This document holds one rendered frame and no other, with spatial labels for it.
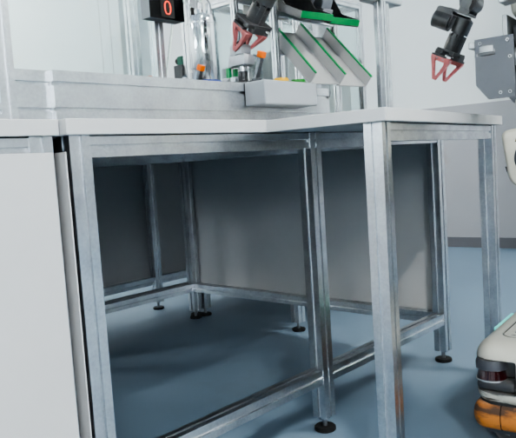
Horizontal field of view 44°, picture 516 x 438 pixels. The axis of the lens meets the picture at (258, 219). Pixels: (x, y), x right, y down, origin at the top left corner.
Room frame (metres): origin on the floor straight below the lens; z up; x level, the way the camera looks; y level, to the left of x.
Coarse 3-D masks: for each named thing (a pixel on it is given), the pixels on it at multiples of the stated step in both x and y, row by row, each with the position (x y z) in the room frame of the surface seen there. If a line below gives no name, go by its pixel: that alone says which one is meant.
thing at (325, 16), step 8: (280, 0) 2.07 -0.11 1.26; (288, 0) 2.23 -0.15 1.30; (296, 0) 2.20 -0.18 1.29; (304, 0) 2.17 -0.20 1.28; (280, 8) 2.07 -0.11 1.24; (288, 8) 2.04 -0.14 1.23; (296, 8) 2.20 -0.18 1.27; (304, 8) 2.17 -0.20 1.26; (312, 8) 2.14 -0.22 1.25; (296, 16) 2.01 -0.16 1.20; (304, 16) 2.00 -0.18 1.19; (312, 16) 2.02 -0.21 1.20; (320, 16) 2.04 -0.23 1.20; (328, 16) 2.06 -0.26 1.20
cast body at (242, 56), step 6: (240, 48) 1.87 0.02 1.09; (246, 48) 1.88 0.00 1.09; (234, 54) 1.89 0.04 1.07; (240, 54) 1.87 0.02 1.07; (246, 54) 1.87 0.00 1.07; (234, 60) 1.89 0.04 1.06; (240, 60) 1.87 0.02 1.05; (246, 60) 1.86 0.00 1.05; (252, 60) 1.88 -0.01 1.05; (228, 66) 1.93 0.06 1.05; (234, 66) 1.89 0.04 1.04; (246, 66) 1.91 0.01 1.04
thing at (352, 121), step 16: (336, 112) 1.46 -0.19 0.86; (352, 112) 1.43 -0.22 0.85; (368, 112) 1.41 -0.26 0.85; (384, 112) 1.39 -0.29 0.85; (400, 112) 1.45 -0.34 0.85; (416, 112) 1.53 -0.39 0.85; (432, 112) 1.61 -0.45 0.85; (448, 112) 1.70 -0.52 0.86; (272, 128) 1.56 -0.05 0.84; (288, 128) 1.53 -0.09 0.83; (304, 128) 1.51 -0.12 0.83; (320, 128) 1.54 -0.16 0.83; (336, 128) 1.60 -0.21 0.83; (352, 128) 1.65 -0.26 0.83
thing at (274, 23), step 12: (276, 0) 2.07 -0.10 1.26; (336, 0) 2.31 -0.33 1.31; (276, 12) 2.07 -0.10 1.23; (276, 24) 2.07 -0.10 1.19; (240, 36) 2.19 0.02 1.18; (276, 36) 2.06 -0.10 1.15; (336, 36) 2.31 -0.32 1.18; (276, 48) 2.06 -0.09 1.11; (276, 60) 2.06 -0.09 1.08; (276, 72) 2.06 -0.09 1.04; (336, 96) 2.31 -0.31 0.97; (336, 108) 2.31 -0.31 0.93
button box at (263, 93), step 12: (252, 84) 1.62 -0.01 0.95; (264, 84) 1.59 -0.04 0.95; (276, 84) 1.62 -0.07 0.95; (288, 84) 1.66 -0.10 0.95; (300, 84) 1.69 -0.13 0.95; (312, 84) 1.73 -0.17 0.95; (252, 96) 1.62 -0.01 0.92; (264, 96) 1.59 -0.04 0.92; (276, 96) 1.62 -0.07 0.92; (288, 96) 1.65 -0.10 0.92; (300, 96) 1.69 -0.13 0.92; (312, 96) 1.73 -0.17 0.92
